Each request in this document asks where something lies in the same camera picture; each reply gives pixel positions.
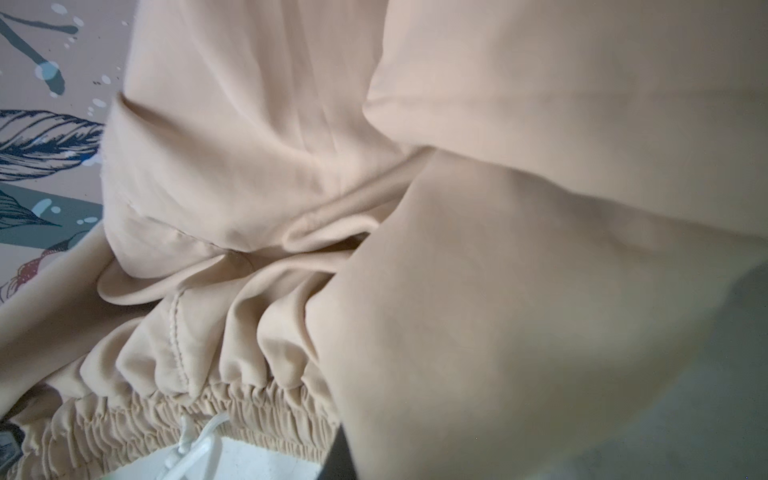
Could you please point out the beige shorts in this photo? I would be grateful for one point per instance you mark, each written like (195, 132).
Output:
(463, 239)

